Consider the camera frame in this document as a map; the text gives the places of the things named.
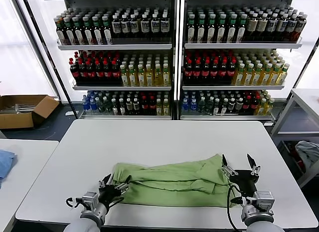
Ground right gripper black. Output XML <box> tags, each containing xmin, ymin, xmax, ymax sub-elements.
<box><xmin>221</xmin><ymin>153</ymin><xmax>262</xmax><ymax>199</ymax></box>

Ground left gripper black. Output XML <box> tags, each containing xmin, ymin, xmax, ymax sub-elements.
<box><xmin>98</xmin><ymin>174</ymin><xmax>132</xmax><ymax>208</ymax></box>

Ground light green printed shirt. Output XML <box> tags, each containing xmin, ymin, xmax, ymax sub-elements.
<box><xmin>111</xmin><ymin>154</ymin><xmax>241</xmax><ymax>208</ymax></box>

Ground red object under table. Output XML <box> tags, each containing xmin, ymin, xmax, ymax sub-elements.
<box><xmin>290</xmin><ymin>146</ymin><xmax>304</xmax><ymax>173</ymax></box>

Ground grey white cloth pile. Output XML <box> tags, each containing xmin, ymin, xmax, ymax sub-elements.
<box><xmin>295</xmin><ymin>140</ymin><xmax>319</xmax><ymax>169</ymax></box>

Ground green label water bottle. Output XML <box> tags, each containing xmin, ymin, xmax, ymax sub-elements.
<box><xmin>103</xmin><ymin>96</ymin><xmax>112</xmax><ymax>113</ymax></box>
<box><xmin>205</xmin><ymin>96</ymin><xmax>214</xmax><ymax>114</ymax></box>
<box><xmin>96</xmin><ymin>96</ymin><xmax>105</xmax><ymax>113</ymax></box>
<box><xmin>197</xmin><ymin>96</ymin><xmax>206</xmax><ymax>114</ymax></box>

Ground white side table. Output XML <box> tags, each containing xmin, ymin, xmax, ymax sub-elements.
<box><xmin>0</xmin><ymin>138</ymin><xmax>60</xmax><ymax>232</ymax></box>

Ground blue folded cloth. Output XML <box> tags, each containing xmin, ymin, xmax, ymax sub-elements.
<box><xmin>0</xmin><ymin>149</ymin><xmax>18</xmax><ymax>189</ymax></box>

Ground clear plastic wrapped items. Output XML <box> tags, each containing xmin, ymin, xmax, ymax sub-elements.
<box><xmin>14</xmin><ymin>103</ymin><xmax>38</xmax><ymax>115</ymax></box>

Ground brown cardboard box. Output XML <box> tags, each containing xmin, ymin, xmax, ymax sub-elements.
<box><xmin>0</xmin><ymin>94</ymin><xmax>60</xmax><ymax>130</ymax></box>

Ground grey metal shelf rack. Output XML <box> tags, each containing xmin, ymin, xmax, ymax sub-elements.
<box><xmin>39</xmin><ymin>0</ymin><xmax>179</xmax><ymax>121</ymax></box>
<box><xmin>178</xmin><ymin>0</ymin><xmax>304</xmax><ymax>122</ymax></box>

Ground reddish brown drink bottle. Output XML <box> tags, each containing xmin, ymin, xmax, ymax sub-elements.
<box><xmin>295</xmin><ymin>14</ymin><xmax>308</xmax><ymax>42</ymax></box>

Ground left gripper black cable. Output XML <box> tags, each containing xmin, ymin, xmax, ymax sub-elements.
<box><xmin>109</xmin><ymin>196</ymin><xmax>125</xmax><ymax>208</ymax></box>

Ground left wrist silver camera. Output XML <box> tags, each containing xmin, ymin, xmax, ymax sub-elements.
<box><xmin>81</xmin><ymin>191</ymin><xmax>100</xmax><ymax>208</ymax></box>

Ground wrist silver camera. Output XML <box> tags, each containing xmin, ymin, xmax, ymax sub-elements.
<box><xmin>254</xmin><ymin>191</ymin><xmax>275</xmax><ymax>213</ymax></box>
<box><xmin>81</xmin><ymin>191</ymin><xmax>100</xmax><ymax>208</ymax></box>

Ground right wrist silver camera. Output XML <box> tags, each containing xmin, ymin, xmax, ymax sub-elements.
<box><xmin>254</xmin><ymin>191</ymin><xmax>275</xmax><ymax>213</ymax></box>

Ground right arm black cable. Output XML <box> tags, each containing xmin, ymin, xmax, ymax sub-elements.
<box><xmin>226</xmin><ymin>184</ymin><xmax>246</xmax><ymax>231</ymax></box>

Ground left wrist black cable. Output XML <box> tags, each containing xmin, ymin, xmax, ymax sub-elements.
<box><xmin>65</xmin><ymin>196</ymin><xmax>84</xmax><ymax>208</ymax></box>

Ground white metal frame table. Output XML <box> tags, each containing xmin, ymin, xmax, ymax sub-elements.
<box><xmin>270</xmin><ymin>88</ymin><xmax>319</xmax><ymax>189</ymax></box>

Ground dark window frame post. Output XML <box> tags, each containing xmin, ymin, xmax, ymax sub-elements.
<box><xmin>21</xmin><ymin>0</ymin><xmax>79</xmax><ymax>119</ymax></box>

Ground grey window frame post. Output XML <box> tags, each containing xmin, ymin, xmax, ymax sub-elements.
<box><xmin>11</xmin><ymin>0</ymin><xmax>61</xmax><ymax>102</ymax></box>

